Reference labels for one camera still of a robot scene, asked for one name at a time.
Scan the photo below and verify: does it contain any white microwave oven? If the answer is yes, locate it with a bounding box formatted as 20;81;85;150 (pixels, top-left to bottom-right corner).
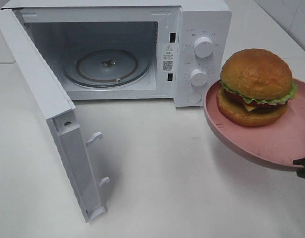
1;0;232;107

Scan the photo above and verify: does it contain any white microwave door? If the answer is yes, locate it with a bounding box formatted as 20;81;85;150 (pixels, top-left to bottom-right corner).
0;9;110;222

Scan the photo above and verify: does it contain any toy hamburger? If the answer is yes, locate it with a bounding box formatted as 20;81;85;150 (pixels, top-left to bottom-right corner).
217;48;298;127

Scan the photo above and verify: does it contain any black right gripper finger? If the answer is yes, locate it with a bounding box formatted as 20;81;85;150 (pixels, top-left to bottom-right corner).
296;167;305;179
293;157;305;167

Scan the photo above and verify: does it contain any white round knob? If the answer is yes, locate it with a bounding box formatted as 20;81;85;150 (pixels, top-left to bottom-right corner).
193;36;213;58
190;68;208;87

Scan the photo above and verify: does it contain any warning label with QR code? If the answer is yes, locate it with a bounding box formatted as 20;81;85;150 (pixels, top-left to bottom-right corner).
161;43;175;72

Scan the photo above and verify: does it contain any round white door button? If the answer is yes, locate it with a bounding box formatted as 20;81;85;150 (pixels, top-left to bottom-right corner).
187;92;202;104

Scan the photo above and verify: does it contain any pink round plate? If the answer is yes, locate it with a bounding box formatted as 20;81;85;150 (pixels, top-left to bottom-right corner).
204;80;305;171

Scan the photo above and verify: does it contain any glass microwave turntable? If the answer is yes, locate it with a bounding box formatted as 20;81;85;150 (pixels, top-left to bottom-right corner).
63;49;151;88

